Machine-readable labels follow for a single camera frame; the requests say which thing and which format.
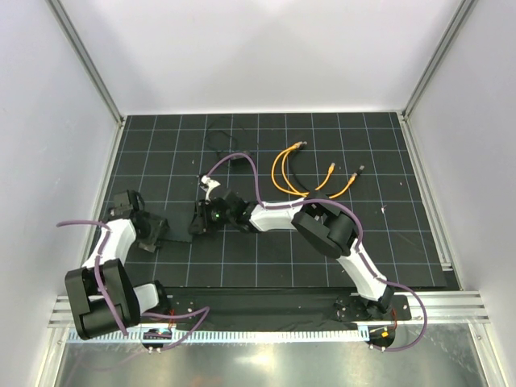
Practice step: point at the black power adapter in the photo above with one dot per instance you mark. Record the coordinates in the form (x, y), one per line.
(240, 163)

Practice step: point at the black network switch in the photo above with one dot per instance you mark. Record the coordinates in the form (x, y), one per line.
(179, 219)

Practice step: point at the black grid mat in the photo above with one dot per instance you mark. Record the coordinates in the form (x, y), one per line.
(361, 158)

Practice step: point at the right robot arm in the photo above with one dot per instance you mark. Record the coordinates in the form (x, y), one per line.
(327, 226)

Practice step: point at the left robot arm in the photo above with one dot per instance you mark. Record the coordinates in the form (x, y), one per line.
(101, 296)

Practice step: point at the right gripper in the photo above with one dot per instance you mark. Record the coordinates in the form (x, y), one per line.
(201, 223)

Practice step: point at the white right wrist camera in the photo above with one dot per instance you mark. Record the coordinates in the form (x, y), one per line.
(208, 185)

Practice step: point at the aluminium frame rail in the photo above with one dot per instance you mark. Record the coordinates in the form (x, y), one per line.
(441, 307)

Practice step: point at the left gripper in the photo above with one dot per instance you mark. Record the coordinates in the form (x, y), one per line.
(156, 224)

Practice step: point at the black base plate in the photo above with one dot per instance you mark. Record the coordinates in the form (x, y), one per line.
(281, 309)

